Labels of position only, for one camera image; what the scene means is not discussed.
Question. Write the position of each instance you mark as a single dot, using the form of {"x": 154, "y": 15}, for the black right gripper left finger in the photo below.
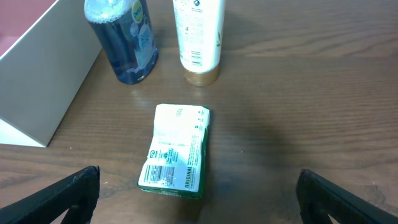
{"x": 75, "y": 195}

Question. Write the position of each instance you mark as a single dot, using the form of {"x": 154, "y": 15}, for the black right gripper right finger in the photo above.
{"x": 320, "y": 201}

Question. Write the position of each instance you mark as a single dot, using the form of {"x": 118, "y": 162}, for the green white soap bar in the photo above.
{"x": 175, "y": 163}

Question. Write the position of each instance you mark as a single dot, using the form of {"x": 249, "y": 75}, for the blue liquid clear bottle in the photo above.
{"x": 124, "y": 30}

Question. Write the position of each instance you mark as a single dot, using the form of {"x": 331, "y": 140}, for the white tube gold cap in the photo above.
{"x": 199, "y": 25}

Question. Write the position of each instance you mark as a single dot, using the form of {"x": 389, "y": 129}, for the white box pink interior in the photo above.
{"x": 47, "y": 50}

